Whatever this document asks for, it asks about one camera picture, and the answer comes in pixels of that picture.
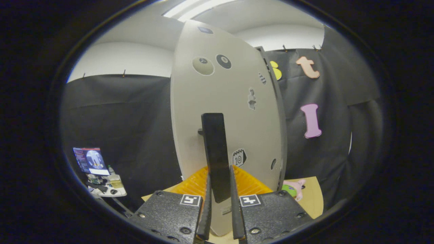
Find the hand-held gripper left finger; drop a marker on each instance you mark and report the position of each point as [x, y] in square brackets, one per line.
[169, 213]

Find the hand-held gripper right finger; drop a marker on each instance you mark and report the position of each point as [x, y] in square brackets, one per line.
[271, 211]

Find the dark grey shoe cabinet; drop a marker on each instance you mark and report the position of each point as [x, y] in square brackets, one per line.
[279, 108]

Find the light grey shoe cabinet door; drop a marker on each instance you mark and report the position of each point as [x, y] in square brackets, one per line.
[234, 95]

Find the pink and green plush toy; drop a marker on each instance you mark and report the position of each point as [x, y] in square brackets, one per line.
[293, 189]

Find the white cluttered cart tray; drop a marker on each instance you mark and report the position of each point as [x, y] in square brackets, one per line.
[108, 189]

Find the computer monitor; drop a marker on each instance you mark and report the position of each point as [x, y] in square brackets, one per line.
[91, 161]

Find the black backdrop cloth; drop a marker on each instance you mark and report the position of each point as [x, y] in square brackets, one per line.
[129, 118]

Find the long ceiling light panel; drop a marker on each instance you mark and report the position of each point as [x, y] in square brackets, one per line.
[193, 8]

